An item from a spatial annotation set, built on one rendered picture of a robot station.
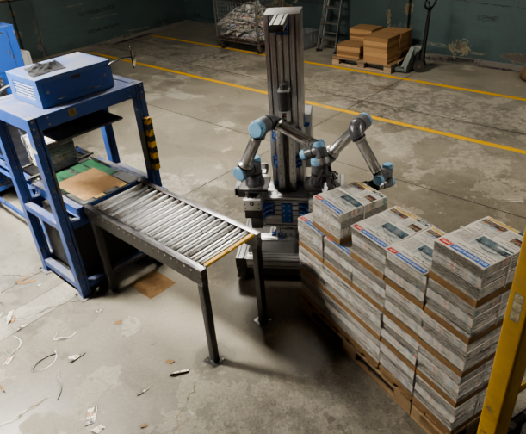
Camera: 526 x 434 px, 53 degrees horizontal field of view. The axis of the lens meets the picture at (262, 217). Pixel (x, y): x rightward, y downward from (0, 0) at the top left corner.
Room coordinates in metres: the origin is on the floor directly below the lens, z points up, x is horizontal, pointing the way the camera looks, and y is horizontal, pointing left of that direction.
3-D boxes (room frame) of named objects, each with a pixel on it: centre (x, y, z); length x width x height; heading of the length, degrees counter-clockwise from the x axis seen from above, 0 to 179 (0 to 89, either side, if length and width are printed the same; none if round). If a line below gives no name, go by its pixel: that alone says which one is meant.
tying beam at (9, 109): (3.92, 1.41, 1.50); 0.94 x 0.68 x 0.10; 136
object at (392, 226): (2.48, -0.73, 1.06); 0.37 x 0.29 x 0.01; 119
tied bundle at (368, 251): (2.50, -0.74, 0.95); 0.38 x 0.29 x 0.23; 119
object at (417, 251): (2.23, -0.87, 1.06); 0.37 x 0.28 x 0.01; 120
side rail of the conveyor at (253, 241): (3.39, 0.51, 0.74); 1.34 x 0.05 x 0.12; 46
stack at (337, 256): (2.61, -0.68, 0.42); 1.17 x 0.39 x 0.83; 28
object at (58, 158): (4.32, 1.82, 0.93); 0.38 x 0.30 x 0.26; 46
